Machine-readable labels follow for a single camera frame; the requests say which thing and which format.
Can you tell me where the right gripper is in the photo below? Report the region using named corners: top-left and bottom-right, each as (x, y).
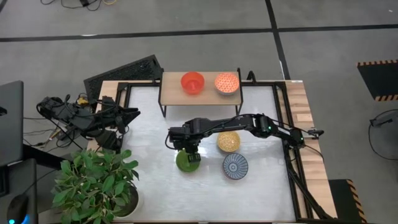
top-left (167, 123), bottom-right (203, 164)

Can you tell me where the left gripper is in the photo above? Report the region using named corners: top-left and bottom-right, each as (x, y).
top-left (101, 105), bottom-right (141, 127)

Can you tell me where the green and red patterned bowl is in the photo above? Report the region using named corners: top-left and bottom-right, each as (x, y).
top-left (175, 148), bottom-right (201, 174)

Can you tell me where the yellow and blue patterned bowl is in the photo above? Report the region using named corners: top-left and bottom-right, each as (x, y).
top-left (216, 131), bottom-right (241, 153)

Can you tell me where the blue white swirl patterned bowl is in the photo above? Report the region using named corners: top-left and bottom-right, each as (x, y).
top-left (222, 152), bottom-right (249, 180)

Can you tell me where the orange pink plastic bowl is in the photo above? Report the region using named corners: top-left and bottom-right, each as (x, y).
top-left (180, 72), bottom-right (206, 95)

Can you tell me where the orange and teal patterned bowl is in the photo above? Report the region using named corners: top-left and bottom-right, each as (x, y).
top-left (214, 72), bottom-right (241, 95)

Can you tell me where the black perforated computer case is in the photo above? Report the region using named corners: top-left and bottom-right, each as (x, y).
top-left (83, 54), bottom-right (165, 102)

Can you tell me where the white plant pot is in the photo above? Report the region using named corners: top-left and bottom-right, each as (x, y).
top-left (118, 183), bottom-right (144, 218)

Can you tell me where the green leafy plant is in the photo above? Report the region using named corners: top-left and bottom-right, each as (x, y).
top-left (51, 148), bottom-right (140, 224)

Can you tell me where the black monitor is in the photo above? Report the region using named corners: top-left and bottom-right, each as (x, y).
top-left (0, 80), bottom-right (25, 167)

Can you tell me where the black computer mouse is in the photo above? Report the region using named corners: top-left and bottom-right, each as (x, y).
top-left (6, 193), bottom-right (31, 224)

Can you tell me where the black hazard-striped floor mat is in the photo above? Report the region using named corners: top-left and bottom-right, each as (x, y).
top-left (328, 179), bottom-right (368, 224)
top-left (356, 59), bottom-right (398, 102)

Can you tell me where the grey round floor stand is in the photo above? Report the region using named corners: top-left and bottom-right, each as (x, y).
top-left (368, 108), bottom-right (398, 161)

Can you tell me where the wooden shelf black metal frame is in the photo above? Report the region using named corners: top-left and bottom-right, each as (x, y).
top-left (157, 67), bottom-right (244, 118)

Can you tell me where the black metal table frame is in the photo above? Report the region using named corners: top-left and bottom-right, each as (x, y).
top-left (115, 80), bottom-right (335, 223)

